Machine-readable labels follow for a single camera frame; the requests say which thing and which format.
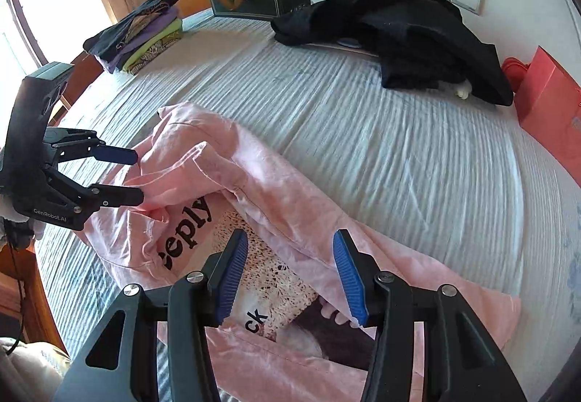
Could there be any person's left hand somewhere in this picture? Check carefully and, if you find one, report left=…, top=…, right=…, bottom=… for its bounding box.
left=0, top=196, right=47, bottom=245

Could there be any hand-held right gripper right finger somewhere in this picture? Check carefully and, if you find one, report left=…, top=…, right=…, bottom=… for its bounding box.
left=333, top=229, right=528, bottom=402

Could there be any green folded garment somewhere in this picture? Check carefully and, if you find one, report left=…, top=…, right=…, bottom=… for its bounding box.
left=120, top=19, right=183, bottom=75

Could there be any pink t-shirt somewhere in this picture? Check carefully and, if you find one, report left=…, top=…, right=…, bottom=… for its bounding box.
left=82, top=101, right=523, bottom=402

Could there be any wooden nightstand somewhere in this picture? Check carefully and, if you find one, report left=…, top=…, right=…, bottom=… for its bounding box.
left=0, top=243, right=69, bottom=355

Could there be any red bag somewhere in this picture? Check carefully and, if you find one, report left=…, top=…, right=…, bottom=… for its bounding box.
left=501, top=57, right=530, bottom=93

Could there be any purple folded garment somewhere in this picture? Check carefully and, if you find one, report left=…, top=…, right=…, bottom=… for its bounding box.
left=105, top=7, right=180, bottom=71

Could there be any small white object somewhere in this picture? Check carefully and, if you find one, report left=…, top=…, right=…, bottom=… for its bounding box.
left=438, top=80, right=474, bottom=101

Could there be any brown patterned folded garment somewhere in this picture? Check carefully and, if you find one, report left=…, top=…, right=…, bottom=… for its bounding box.
left=129, top=32, right=183, bottom=76

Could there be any striped light blue bed sheet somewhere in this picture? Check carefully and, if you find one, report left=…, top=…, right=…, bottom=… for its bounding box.
left=34, top=7, right=581, bottom=402

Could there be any pile of black clothes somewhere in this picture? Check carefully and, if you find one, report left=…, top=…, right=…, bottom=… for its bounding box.
left=271, top=0, right=516, bottom=107

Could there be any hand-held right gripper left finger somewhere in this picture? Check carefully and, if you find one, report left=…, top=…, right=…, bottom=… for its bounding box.
left=65, top=229, right=249, bottom=402

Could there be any stack of folded clothes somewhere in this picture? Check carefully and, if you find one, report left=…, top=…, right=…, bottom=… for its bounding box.
left=83, top=0, right=181, bottom=62

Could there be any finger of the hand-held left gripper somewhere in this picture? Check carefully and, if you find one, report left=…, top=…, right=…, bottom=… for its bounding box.
left=54, top=128, right=139, bottom=167
left=48, top=168, right=146, bottom=214

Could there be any pink paper bag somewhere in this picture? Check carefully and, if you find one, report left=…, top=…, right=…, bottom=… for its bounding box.
left=517, top=45, right=581, bottom=186

